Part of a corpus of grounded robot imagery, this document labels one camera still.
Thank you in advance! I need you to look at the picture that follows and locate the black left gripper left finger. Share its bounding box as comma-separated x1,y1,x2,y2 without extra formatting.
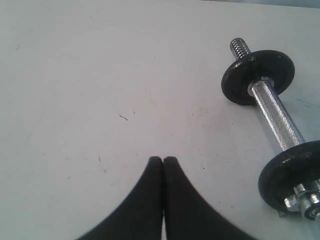
79,156,163,240

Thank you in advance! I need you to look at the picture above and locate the chrome dumbbell bar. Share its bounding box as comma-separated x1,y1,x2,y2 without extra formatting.
230,37,307,153

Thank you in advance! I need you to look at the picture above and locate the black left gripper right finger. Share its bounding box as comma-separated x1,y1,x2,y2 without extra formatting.
163,156,254,240

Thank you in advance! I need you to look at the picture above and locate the chrome spinlock collar nut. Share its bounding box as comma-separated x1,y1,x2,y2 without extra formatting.
284,179,320,223

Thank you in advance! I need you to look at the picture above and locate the black weight plate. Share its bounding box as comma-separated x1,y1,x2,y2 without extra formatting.
258,140,320,215
221,50,295,106

